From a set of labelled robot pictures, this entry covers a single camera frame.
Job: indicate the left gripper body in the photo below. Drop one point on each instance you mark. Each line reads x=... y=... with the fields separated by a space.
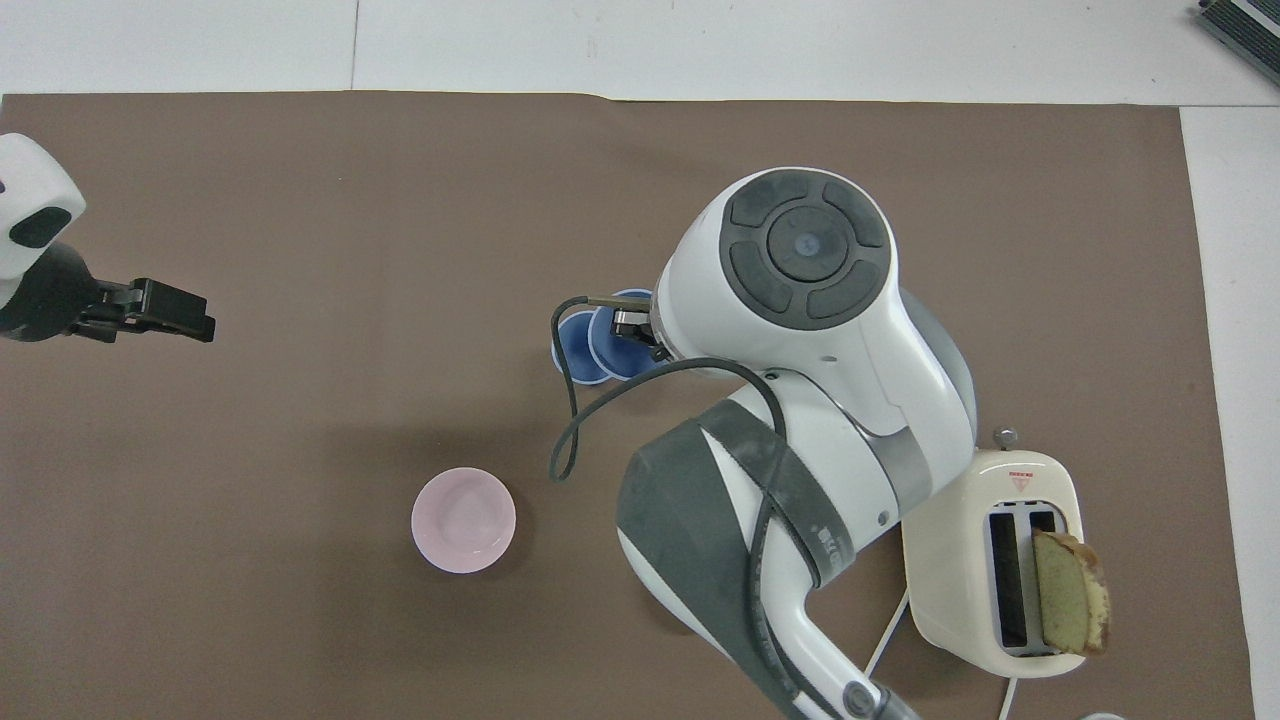
x=55 y=295

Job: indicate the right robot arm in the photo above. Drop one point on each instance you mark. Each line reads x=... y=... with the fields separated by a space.
x=860 y=400

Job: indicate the pink bowl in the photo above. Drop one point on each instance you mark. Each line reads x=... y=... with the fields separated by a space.
x=464 y=520

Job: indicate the cream toaster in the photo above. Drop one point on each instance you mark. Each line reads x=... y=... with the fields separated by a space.
x=955 y=570

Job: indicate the green bread slice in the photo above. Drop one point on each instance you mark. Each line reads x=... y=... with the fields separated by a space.
x=1068 y=595

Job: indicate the grey ribbed box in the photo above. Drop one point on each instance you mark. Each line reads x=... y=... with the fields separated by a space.
x=1245 y=25

